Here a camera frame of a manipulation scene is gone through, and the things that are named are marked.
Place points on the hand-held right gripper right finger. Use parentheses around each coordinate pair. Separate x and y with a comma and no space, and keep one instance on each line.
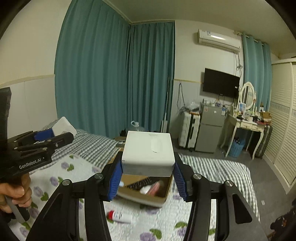
(181,183)

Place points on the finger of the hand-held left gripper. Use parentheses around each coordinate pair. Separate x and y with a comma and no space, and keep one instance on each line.
(62,140)
(44,135)

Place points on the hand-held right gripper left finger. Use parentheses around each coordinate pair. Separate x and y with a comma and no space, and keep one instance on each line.
(115,180)

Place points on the white rectangular block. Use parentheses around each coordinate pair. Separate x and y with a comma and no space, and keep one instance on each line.
(66,126)

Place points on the pink box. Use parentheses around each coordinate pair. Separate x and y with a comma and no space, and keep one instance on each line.
(157,188)

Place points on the cardboard box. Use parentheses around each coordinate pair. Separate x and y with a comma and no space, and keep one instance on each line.
(159,200)

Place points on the light blue oval case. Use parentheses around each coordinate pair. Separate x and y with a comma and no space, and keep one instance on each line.
(145,190)

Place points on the white square box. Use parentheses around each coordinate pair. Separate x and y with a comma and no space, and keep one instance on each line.
(148,153)

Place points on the person's left hand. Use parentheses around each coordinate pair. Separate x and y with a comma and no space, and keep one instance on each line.
(13,187)

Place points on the white tube with red cap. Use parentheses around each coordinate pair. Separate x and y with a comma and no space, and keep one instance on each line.
(122,217)

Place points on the grey checked bed sheet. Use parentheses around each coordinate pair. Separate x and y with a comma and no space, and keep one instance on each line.
(219,171)

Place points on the tan flat object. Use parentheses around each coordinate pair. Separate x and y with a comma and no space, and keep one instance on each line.
(120,138)

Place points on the white floral quilt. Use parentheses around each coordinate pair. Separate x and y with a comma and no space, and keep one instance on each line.
(148,222)

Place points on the white suitcase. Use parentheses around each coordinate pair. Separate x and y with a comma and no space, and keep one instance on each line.
(189,129)

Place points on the clear water jug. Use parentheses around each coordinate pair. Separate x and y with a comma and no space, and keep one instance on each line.
(136,127)

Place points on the white mop pole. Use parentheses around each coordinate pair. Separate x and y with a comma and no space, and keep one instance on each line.
(164,126)

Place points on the grey small fridge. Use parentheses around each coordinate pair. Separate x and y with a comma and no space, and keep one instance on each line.
(211,129)

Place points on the blue plastic basket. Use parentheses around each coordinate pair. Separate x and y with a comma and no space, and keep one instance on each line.
(237,148)

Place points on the teal curtain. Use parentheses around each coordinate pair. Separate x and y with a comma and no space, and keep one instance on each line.
(92,69)
(256,69)
(150,76)

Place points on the clear plastic bag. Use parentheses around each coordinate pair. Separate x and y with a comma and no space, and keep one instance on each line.
(193,105)

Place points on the white dressing table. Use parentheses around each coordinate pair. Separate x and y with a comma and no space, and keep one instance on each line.
(247,125)

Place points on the dark suitcase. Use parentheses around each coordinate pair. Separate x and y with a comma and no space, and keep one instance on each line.
(264,141)

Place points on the small brown box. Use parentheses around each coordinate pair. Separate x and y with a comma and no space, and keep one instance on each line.
(265,115)

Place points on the white oval vanity mirror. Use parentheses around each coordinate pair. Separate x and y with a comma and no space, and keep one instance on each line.
(247,96)

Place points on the dark floral clothing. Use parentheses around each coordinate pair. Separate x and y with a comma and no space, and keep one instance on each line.
(285,224)

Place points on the white louvred wardrobe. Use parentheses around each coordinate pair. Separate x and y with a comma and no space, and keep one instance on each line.
(284,127)

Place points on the white air conditioner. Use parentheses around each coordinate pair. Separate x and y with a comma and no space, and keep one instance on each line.
(218,39)

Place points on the small blue picture frame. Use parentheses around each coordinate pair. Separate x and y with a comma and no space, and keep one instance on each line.
(242,108)

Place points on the black wall television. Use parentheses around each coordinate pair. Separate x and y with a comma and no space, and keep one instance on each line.
(220,82)

